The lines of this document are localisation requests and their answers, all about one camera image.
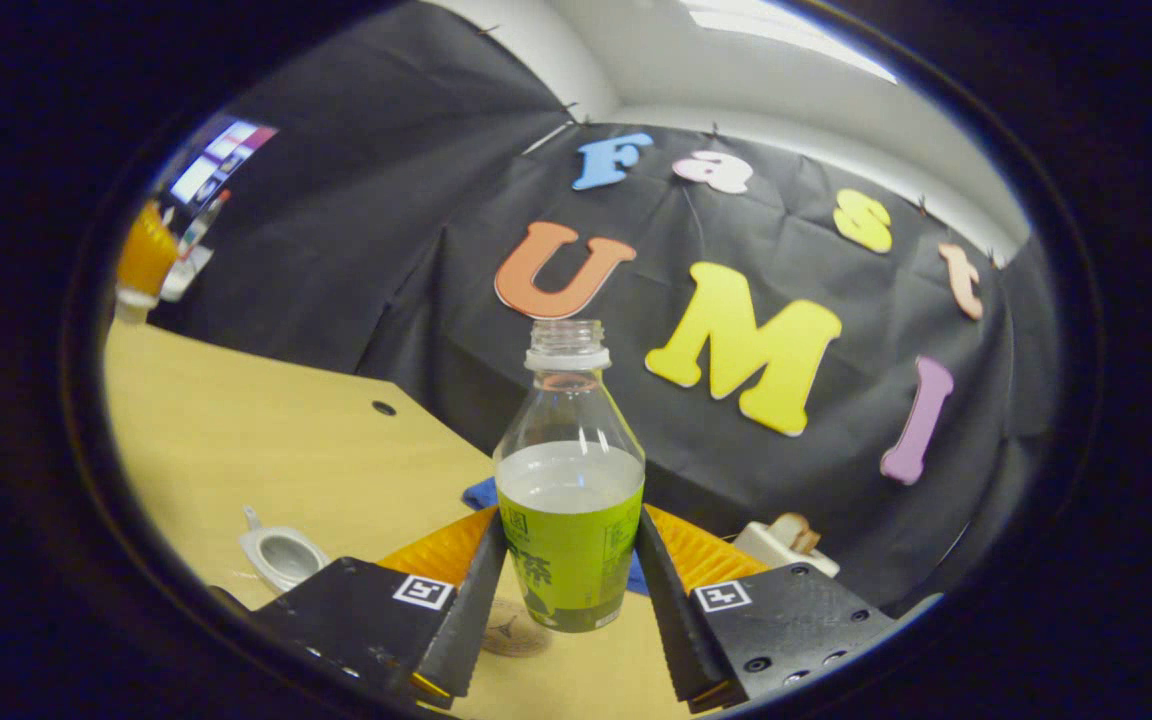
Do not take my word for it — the green label water bottle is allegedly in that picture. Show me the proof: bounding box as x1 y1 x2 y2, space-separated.
493 319 647 634

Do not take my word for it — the blue towel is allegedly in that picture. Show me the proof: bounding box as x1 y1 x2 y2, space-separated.
463 476 652 598

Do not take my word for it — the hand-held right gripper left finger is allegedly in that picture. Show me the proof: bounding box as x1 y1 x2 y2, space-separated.
251 510 509 706

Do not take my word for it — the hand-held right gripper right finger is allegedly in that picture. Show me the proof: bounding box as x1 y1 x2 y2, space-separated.
634 505 902 713

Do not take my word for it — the ceiling light panel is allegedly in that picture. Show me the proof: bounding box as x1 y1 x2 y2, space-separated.
681 0 897 86

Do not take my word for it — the white teacup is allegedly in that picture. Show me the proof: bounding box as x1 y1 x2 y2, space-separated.
239 505 332 593

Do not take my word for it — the toasted bread slice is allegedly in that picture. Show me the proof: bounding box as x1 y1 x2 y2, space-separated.
768 512 822 554

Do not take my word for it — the white toaster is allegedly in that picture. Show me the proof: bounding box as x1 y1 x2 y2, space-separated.
731 520 842 579

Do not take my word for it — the computer monitor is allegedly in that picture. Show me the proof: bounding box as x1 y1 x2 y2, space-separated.
161 118 279 206

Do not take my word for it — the round brown coaster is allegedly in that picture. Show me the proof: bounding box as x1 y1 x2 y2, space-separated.
481 597 554 658

